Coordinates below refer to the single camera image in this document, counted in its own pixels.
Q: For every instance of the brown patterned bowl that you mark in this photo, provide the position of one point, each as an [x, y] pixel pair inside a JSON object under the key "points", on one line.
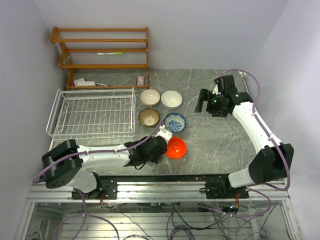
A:
{"points": [[149, 117]]}

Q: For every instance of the wooden shelf rack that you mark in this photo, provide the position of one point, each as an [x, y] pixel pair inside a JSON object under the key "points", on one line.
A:
{"points": [[65, 61]]}

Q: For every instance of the red white small box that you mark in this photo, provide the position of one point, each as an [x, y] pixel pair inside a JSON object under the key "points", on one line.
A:
{"points": [[140, 81]]}

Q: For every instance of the orange bowl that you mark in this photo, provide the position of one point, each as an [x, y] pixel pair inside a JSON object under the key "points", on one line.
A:
{"points": [[176, 148]]}

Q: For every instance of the white wire dish rack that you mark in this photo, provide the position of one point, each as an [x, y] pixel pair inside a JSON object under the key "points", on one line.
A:
{"points": [[92, 114]]}

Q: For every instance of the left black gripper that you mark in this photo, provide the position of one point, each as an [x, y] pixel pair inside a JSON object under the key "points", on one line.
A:
{"points": [[155, 159]]}

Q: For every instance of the green white pen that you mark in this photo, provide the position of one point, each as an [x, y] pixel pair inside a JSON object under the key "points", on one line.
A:
{"points": [[109, 53]]}

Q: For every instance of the blue floral bowl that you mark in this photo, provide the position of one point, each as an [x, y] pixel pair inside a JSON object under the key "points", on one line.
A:
{"points": [[175, 122]]}

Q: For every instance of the white box under shelf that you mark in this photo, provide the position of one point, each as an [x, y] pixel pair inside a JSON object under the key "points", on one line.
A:
{"points": [[82, 82]]}

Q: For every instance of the cream bowl blue base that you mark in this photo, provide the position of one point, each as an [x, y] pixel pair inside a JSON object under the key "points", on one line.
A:
{"points": [[150, 98]]}

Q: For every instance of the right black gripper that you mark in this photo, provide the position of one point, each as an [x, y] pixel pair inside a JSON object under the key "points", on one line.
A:
{"points": [[207, 96]]}

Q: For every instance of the plain white bowl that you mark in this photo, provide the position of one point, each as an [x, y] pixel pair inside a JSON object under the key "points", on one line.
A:
{"points": [[171, 99]]}

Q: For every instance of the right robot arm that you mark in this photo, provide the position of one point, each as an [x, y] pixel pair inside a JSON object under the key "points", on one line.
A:
{"points": [[273, 157]]}

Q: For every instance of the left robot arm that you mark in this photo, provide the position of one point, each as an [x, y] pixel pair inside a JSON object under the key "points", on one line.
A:
{"points": [[67, 163]]}

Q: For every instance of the aluminium mounting rail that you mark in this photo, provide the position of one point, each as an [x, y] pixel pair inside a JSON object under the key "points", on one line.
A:
{"points": [[150, 192]]}

